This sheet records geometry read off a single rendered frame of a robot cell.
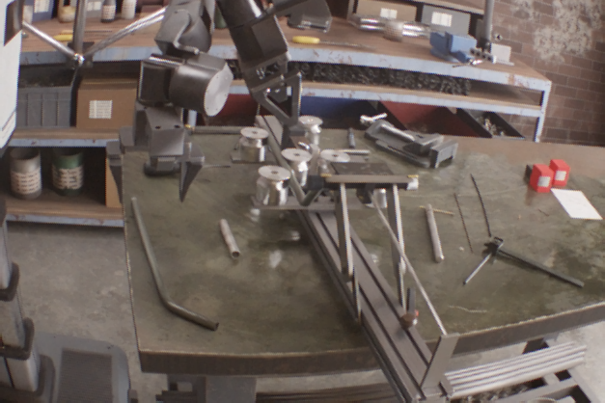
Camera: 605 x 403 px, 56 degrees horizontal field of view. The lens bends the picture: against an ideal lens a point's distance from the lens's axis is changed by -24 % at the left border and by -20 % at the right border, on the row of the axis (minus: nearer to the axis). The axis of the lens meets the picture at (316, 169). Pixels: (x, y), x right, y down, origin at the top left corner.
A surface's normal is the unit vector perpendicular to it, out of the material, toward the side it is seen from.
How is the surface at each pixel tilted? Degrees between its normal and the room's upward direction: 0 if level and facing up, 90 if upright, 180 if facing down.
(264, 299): 0
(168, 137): 90
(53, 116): 90
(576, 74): 90
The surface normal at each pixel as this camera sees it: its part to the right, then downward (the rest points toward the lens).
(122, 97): 0.21, 0.44
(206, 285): 0.14, -0.90
